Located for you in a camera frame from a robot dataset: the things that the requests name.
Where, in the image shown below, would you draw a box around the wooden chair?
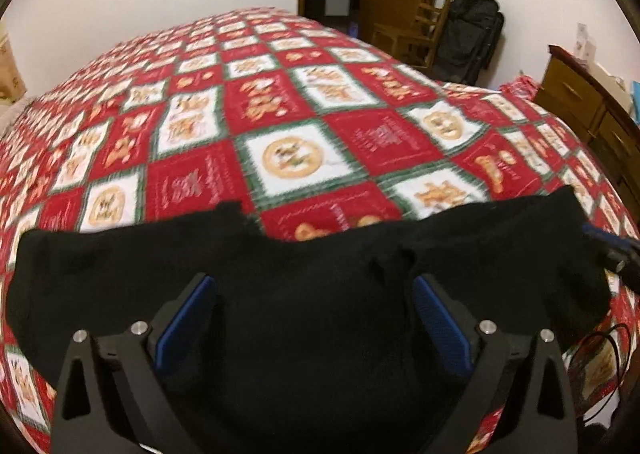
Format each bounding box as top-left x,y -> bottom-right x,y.
371,0 -> 451,70

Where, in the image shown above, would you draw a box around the black pants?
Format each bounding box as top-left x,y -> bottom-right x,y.
7,185 -> 613,454

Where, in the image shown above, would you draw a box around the black cable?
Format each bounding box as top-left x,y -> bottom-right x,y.
564,323 -> 635,427

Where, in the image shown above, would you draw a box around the beige patterned curtain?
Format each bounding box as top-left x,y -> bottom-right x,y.
0,21 -> 27,100

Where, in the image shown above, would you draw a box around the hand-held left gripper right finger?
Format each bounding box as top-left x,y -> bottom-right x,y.
411,274 -> 578,454

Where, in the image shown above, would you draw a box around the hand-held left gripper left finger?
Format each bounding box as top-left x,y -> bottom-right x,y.
50,273 -> 218,454

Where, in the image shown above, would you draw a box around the red printed patchwork bedspread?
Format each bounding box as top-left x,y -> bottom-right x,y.
0,6 -> 640,454

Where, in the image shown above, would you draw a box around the wooden dresser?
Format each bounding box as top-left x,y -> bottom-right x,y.
534,45 -> 640,215

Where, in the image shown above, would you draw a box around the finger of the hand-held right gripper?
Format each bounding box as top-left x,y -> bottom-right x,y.
581,224 -> 640,291

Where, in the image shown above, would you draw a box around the fringed pale pillow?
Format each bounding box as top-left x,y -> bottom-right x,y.
0,96 -> 36,135

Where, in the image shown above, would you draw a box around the red plaid bag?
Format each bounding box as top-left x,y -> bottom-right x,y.
500,75 -> 543,102

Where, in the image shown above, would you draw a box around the black luggage bag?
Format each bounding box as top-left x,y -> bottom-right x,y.
432,0 -> 505,85

